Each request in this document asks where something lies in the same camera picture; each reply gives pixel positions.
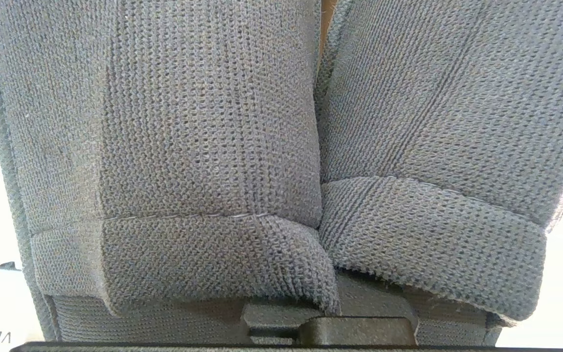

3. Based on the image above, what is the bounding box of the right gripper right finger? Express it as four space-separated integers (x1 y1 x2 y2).
299 272 420 347

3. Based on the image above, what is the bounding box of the grey knitted slipper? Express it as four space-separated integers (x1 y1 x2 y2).
314 0 563 347
0 0 342 344

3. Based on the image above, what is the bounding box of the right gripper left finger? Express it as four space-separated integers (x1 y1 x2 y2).
240 302 322 346

